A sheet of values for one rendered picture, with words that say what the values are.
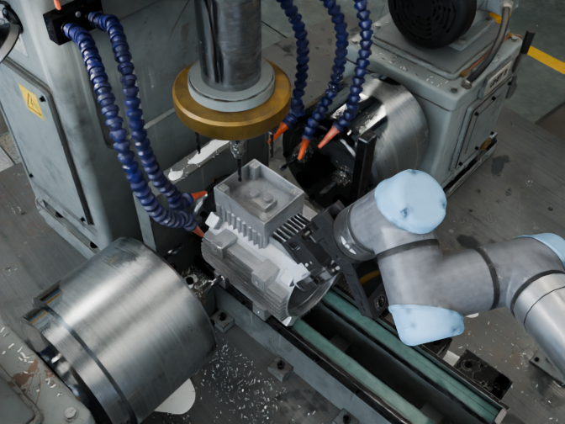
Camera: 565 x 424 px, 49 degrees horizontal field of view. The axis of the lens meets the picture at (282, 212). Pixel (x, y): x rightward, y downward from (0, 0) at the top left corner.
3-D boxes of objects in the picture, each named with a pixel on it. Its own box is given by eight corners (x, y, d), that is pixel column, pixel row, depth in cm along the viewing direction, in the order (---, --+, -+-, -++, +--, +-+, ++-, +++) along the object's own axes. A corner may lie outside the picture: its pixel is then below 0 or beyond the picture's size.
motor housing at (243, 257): (203, 280, 120) (195, 214, 106) (271, 226, 130) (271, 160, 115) (279, 342, 111) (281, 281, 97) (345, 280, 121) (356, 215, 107)
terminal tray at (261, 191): (214, 216, 111) (212, 188, 105) (256, 185, 116) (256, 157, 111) (262, 252, 105) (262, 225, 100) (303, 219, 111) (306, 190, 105)
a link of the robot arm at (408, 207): (406, 238, 66) (384, 165, 69) (356, 264, 76) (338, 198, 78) (462, 230, 70) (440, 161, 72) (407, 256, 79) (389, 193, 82)
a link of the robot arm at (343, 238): (408, 230, 81) (371, 268, 77) (388, 241, 85) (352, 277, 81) (371, 187, 81) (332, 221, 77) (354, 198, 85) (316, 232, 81)
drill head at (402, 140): (253, 201, 135) (251, 110, 116) (366, 113, 156) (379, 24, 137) (344, 263, 124) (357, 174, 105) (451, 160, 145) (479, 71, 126)
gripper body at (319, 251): (311, 218, 95) (349, 190, 85) (346, 262, 95) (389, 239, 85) (277, 246, 91) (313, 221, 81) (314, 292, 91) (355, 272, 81)
